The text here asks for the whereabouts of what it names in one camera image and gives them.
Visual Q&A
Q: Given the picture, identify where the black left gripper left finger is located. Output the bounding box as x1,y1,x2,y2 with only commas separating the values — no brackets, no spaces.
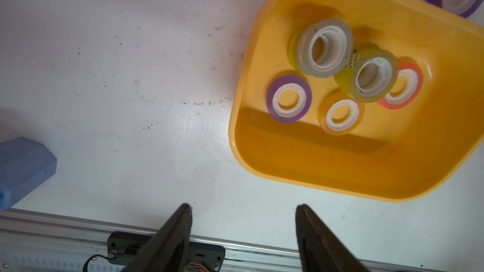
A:
124,203,193,272

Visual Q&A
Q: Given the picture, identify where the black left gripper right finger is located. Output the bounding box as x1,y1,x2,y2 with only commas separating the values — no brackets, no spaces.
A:
296,204,368,272

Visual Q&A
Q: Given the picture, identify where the yellow-orange tape roll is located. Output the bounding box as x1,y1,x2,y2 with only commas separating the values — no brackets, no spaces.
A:
318,92,365,136

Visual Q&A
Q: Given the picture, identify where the yellow plastic storage box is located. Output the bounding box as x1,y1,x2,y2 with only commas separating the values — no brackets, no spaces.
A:
229,0,483,201

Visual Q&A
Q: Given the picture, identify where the yellow-green tape roll table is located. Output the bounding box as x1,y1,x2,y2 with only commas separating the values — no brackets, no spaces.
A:
334,43,399,103

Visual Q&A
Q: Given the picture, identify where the red tape roll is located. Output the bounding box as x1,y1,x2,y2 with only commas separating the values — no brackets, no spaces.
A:
377,59,424,110

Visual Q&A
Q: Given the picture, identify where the clear grey tape roll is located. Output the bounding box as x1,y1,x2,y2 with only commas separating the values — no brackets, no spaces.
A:
294,18,354,78

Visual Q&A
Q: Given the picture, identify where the small yellow-green tape roll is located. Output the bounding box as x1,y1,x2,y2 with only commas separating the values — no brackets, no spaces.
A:
287,26,305,74

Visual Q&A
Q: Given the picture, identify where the blue cloth bag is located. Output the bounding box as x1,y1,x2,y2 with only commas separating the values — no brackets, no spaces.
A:
1,137,57,210

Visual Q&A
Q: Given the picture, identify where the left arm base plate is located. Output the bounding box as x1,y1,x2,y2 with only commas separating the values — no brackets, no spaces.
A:
107,232,226,271

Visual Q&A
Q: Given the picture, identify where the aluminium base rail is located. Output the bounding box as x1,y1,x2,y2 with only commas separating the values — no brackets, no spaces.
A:
0,208,447,272

